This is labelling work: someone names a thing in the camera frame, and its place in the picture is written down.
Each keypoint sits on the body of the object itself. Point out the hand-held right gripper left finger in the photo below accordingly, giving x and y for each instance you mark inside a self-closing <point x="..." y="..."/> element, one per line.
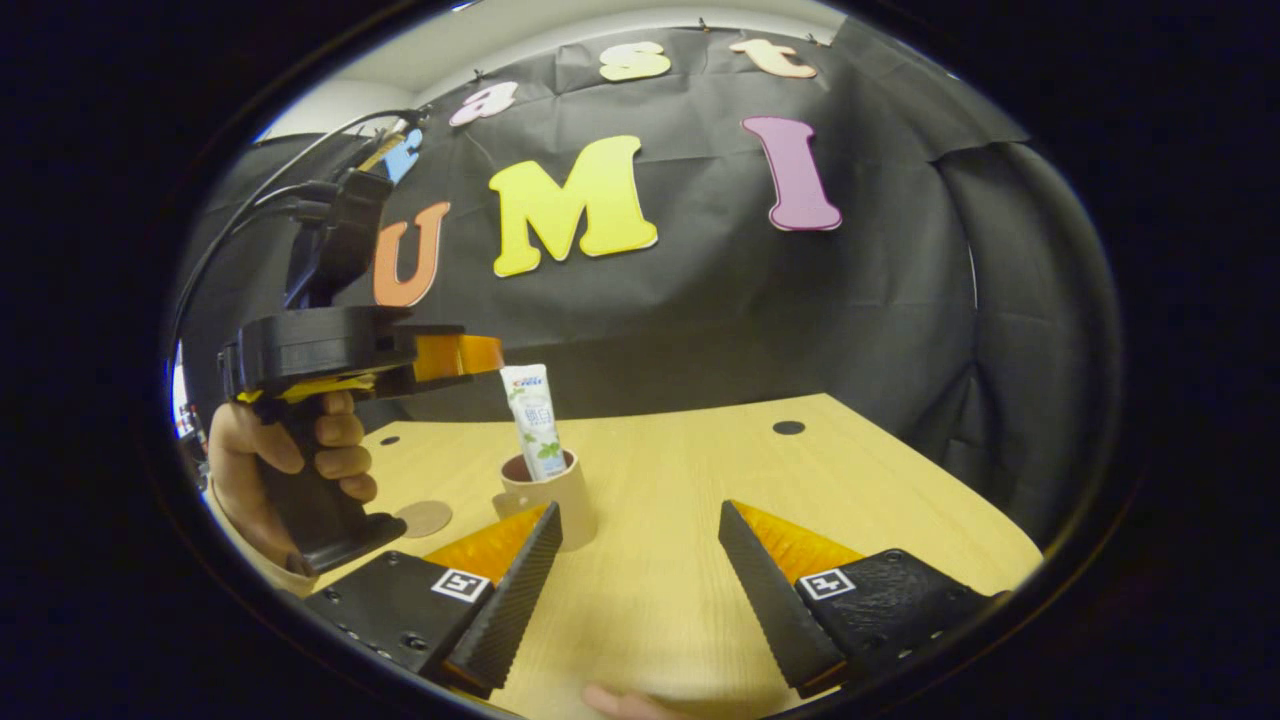
<point x="510" y="600"/>

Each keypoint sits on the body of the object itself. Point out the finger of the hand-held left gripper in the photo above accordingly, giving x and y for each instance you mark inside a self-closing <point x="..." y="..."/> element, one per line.
<point x="420" y="387"/>
<point x="455" y="357"/>

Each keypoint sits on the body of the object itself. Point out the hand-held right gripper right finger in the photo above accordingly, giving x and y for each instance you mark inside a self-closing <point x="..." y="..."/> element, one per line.
<point x="765" y="600"/>

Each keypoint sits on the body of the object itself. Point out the white toothpaste tube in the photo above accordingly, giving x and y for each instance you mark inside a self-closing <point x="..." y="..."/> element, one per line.
<point x="533" y="410"/>

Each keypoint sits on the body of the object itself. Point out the beige cup with brown inside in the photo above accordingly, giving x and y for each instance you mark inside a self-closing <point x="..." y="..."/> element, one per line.
<point x="565" y="510"/>

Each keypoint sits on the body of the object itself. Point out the round brown coaster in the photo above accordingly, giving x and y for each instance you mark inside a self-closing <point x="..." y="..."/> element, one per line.
<point x="425" y="518"/>

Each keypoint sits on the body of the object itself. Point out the light wooden desktop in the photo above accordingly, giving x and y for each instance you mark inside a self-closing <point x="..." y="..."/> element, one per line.
<point x="650" y="600"/>

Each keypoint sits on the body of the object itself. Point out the black backdrop cloth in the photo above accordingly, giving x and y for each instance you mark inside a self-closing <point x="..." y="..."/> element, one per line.
<point x="850" y="320"/>

